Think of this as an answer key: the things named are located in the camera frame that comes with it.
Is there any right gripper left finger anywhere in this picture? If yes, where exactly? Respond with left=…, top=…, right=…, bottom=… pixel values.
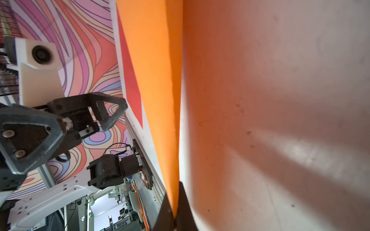
left=152, top=193, right=175, bottom=231

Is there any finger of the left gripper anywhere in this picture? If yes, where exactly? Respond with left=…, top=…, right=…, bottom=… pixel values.
left=1, top=105, right=66, bottom=175
left=88, top=92, right=128, bottom=131

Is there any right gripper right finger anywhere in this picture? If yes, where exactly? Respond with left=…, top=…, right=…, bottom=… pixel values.
left=176, top=182, right=198, bottom=231

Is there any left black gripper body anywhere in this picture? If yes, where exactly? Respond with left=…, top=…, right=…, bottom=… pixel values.
left=35, top=95, right=100, bottom=159

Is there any orange paper sheet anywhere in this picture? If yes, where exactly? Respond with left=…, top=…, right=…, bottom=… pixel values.
left=117, top=1, right=183, bottom=215

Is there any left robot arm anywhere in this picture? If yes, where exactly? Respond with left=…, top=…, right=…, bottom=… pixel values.
left=1, top=92, right=140, bottom=231

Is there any left red paper sheet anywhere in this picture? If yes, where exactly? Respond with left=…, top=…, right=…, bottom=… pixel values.
left=117, top=10, right=143, bottom=127

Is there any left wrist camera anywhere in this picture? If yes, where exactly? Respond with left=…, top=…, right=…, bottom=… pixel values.
left=4, top=36, right=65, bottom=107

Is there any left wall wire basket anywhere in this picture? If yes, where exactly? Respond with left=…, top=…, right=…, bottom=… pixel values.
left=1, top=1, right=21, bottom=96

